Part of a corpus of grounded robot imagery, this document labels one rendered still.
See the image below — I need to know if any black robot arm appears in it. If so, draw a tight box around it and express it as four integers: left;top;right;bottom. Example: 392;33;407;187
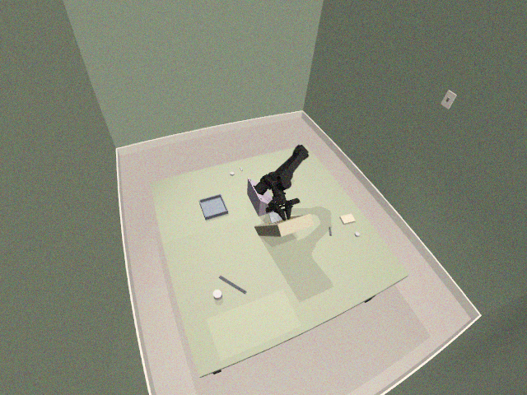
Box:
254;145;309;210

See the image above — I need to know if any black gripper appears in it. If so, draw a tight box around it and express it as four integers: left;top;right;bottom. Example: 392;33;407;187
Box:
266;191;300;221

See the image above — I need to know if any dark grey flat bar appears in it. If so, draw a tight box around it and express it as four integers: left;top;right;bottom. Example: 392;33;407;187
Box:
219;276;247;294

